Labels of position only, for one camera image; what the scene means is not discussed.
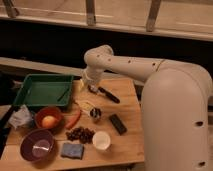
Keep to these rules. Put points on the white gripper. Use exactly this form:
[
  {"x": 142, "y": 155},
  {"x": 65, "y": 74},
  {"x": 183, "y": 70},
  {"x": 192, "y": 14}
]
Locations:
[{"x": 90, "y": 76}]

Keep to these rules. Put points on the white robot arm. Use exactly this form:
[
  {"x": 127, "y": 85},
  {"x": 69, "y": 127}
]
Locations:
[{"x": 174, "y": 106}]

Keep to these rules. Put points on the small metal cup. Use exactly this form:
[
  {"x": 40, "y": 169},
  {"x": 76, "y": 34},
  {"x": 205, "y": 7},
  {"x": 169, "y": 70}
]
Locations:
[{"x": 95, "y": 114}]

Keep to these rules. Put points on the white plastic cup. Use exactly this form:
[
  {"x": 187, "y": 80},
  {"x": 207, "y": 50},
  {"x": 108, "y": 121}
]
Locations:
[{"x": 101, "y": 140}]

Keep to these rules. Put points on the green plastic tray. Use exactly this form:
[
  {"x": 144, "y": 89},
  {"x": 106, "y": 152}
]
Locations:
[{"x": 40, "y": 90}]

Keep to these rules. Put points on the red bowl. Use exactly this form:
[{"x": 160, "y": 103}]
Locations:
[{"x": 48, "y": 111}]

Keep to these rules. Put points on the yellow apple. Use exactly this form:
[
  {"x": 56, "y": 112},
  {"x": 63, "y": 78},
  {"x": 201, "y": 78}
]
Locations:
[{"x": 48, "y": 122}]

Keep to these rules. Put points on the wooden table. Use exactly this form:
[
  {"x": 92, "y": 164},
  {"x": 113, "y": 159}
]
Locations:
[{"x": 124, "y": 149}]

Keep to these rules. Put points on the bunch of dark grapes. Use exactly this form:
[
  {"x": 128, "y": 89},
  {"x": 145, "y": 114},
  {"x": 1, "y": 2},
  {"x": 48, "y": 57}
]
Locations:
[{"x": 83, "y": 135}]

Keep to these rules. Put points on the black rectangular block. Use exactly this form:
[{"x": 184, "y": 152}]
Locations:
[{"x": 118, "y": 124}]

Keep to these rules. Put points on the blue sponge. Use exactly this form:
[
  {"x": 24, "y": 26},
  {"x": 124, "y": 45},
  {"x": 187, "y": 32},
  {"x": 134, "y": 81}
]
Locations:
[{"x": 73, "y": 151}]

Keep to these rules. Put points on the crumpled grey cloth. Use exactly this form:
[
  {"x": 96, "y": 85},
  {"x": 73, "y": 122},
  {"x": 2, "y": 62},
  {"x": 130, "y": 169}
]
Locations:
[{"x": 21, "y": 118}]

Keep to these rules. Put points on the purple bowl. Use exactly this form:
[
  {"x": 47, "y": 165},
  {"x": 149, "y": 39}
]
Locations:
[{"x": 37, "y": 145}]

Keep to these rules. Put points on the black handled metal spoon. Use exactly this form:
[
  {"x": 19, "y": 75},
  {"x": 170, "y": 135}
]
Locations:
[{"x": 106, "y": 93}]

